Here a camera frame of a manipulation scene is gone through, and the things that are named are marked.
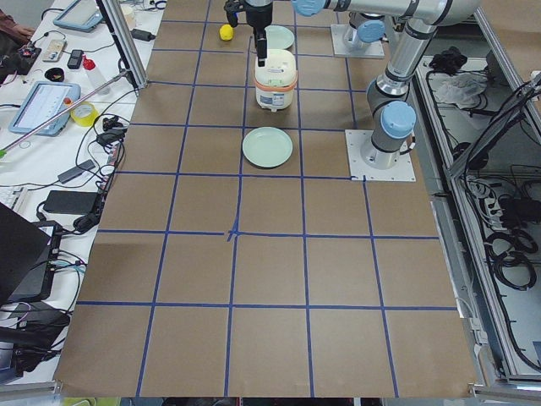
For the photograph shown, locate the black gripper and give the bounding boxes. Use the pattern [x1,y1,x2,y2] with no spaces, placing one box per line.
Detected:
[224,0,272,67]

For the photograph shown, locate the white rice cooker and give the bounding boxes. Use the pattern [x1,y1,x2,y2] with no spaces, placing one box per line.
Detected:
[254,49,298,112]

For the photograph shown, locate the far light green plate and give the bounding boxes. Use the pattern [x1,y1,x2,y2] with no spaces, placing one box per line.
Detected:
[265,25,295,50]

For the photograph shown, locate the light green plate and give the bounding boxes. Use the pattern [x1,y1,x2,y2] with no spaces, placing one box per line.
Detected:
[265,25,295,50]
[242,127,293,168]

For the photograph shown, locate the yellow toy potato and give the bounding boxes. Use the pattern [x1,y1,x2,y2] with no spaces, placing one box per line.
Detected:
[219,24,234,41]

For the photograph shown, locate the near light green plate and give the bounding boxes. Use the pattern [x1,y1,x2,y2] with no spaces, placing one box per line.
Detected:
[242,127,293,168]

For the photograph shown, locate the clear red-capped bottle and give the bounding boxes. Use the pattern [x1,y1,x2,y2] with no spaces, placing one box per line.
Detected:
[82,54,107,90]

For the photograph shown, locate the far blue tablet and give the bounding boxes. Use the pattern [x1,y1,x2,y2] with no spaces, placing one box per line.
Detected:
[53,0,103,32]

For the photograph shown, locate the blue tablet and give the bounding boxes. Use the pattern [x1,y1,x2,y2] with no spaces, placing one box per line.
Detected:
[8,81,81,134]
[53,0,103,32]

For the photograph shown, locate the black cloth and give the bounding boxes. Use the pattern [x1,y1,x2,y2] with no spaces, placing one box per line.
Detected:
[429,46,467,75]

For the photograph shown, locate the yellow tape roll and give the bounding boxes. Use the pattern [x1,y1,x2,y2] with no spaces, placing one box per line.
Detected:
[70,102,99,128]

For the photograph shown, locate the white cloth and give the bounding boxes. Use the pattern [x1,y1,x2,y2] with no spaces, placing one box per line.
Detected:
[434,73,489,109]

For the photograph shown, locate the black small bowl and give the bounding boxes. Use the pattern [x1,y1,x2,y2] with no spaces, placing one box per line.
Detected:
[44,67,65,83]

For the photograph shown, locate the near blue tablet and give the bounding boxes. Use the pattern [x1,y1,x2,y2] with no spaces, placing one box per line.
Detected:
[8,81,81,134]

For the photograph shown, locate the black laptop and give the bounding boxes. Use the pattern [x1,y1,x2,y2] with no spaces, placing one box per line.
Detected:
[1,205,61,305]

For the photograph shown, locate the aluminium frame post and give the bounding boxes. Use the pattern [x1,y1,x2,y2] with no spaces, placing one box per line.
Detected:
[96,0,148,90]

